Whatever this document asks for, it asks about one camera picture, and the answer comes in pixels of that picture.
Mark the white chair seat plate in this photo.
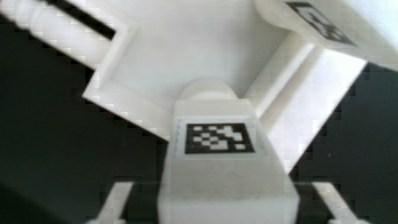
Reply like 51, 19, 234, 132
0, 0, 366, 167

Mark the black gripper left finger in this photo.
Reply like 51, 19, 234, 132
83, 181, 154, 224

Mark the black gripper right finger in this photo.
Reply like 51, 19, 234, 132
295, 182, 371, 224

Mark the white chair leg with tag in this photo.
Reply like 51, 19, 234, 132
254, 0, 398, 71

